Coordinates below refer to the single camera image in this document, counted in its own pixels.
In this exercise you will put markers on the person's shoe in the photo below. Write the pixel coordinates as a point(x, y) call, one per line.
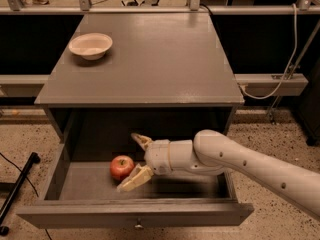
point(40, 2)

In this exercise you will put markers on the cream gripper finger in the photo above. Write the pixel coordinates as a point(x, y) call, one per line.
point(141, 140)
point(134, 178)

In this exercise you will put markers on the black stand leg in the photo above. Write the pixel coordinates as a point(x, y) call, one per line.
point(13, 188)

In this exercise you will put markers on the grey wooden cabinet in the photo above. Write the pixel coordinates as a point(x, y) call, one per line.
point(165, 76)

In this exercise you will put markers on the white paper bowl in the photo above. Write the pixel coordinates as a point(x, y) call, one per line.
point(91, 46)

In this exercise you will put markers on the open grey top drawer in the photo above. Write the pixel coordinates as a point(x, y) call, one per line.
point(80, 192)

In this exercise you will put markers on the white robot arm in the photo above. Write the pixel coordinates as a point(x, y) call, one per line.
point(210, 153)

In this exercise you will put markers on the red apple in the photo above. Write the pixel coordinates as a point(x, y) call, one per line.
point(121, 167)

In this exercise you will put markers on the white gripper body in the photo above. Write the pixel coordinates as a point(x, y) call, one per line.
point(158, 157)

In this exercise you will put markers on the metal drawer knob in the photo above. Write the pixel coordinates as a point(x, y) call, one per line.
point(139, 226)

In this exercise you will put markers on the metal railing frame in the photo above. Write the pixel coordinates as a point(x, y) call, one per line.
point(160, 4)

